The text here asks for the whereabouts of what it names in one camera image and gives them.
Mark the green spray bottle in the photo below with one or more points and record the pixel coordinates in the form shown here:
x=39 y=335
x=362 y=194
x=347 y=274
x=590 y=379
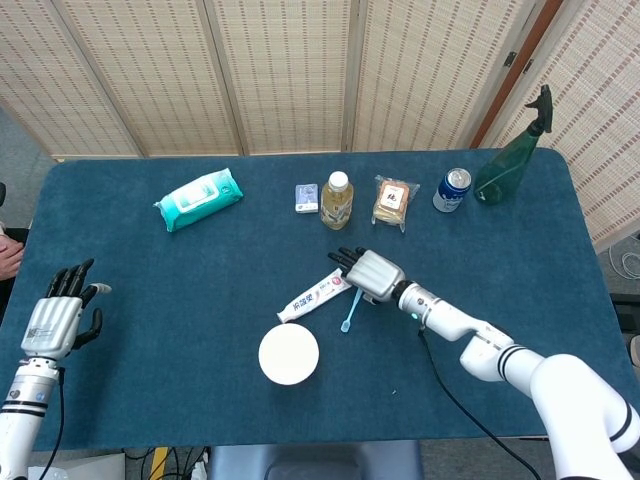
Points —
x=500 y=175

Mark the grey blue chair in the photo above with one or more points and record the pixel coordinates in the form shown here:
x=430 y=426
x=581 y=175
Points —
x=315 y=462

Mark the black equipment case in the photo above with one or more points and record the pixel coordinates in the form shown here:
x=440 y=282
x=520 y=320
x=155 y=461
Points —
x=625 y=310

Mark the bamboo folding screen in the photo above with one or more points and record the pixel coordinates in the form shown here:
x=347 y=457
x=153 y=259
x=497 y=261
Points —
x=280 y=75

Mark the blue white drink can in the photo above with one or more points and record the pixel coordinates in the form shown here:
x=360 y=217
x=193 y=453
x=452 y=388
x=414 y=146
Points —
x=450 y=195

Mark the light blue toothbrush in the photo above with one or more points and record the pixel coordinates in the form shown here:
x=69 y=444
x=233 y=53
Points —
x=350 y=315

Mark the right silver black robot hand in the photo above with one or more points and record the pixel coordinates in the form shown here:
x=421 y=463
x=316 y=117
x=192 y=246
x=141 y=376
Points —
x=375 y=275

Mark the brown wooden post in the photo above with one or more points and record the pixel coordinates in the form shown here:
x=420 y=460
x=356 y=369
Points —
x=520 y=65

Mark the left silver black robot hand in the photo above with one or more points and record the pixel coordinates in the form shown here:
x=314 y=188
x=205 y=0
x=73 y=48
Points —
x=50 y=325

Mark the blue felt table mat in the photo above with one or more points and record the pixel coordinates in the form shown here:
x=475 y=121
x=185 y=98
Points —
x=175 y=310

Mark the teal wet wipes pack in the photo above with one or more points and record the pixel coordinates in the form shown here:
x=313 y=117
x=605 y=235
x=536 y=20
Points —
x=200 y=200

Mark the white toothpaste tube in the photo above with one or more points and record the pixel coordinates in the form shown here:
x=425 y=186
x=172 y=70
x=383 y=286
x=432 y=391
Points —
x=310 y=300

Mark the packaged sliced cake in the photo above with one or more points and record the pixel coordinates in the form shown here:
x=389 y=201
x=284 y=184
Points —
x=392 y=202

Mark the small purple card box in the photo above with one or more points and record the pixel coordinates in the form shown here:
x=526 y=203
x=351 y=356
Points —
x=306 y=197

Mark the yellow drink bottle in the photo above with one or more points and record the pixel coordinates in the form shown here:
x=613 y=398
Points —
x=336 y=205

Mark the red paper cup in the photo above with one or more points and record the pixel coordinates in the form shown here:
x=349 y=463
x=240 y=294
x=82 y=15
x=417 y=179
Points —
x=288 y=354

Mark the person's bare hand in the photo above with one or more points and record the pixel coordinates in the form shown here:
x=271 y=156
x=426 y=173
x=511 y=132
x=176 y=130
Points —
x=9 y=257

